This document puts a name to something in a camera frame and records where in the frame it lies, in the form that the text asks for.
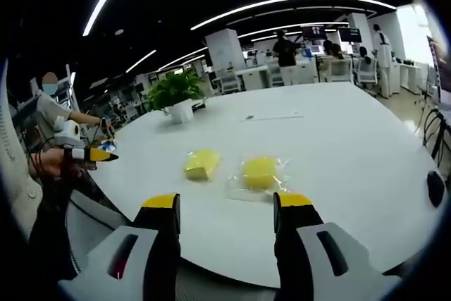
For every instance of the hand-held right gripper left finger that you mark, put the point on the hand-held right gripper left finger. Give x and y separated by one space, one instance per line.
155 244

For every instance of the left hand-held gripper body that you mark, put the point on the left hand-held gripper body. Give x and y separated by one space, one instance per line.
68 132

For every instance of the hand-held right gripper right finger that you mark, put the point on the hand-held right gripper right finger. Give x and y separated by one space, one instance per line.
299 244

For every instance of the round yellow silicone block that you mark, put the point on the round yellow silicone block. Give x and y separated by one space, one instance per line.
260 172

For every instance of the square yellow silicone block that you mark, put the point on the square yellow silicone block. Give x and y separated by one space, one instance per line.
201 165

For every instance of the person's left hand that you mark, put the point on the person's left hand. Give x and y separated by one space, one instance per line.
53 163

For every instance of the blue white packet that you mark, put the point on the blue white packet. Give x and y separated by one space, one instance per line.
107 146

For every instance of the white garment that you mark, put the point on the white garment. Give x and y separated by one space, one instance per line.
17 181

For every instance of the yellow sponge in plastic right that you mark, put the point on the yellow sponge in plastic right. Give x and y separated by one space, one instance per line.
234 191

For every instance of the green potted plant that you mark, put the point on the green potted plant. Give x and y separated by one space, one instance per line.
176 93

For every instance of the black computer mouse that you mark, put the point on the black computer mouse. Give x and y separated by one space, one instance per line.
435 188

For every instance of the grey mesh office chair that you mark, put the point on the grey mesh office chair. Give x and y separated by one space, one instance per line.
229 81

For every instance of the white pillar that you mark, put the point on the white pillar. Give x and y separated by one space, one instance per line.
222 50

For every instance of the wall monitor screen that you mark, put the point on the wall monitor screen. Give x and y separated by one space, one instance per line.
313 31
350 34

